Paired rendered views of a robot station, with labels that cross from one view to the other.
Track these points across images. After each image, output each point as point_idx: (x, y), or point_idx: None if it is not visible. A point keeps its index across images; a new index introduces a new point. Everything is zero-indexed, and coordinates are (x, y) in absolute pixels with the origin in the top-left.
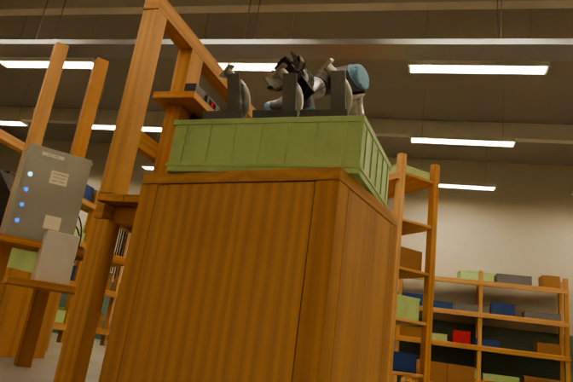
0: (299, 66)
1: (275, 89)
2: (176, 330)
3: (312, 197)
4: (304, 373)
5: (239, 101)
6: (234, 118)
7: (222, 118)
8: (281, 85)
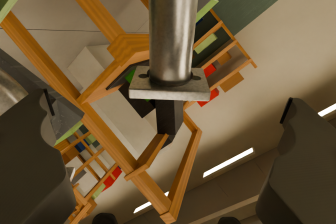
0: (301, 151)
1: (7, 121)
2: None
3: None
4: None
5: (10, 57)
6: None
7: None
8: (44, 152)
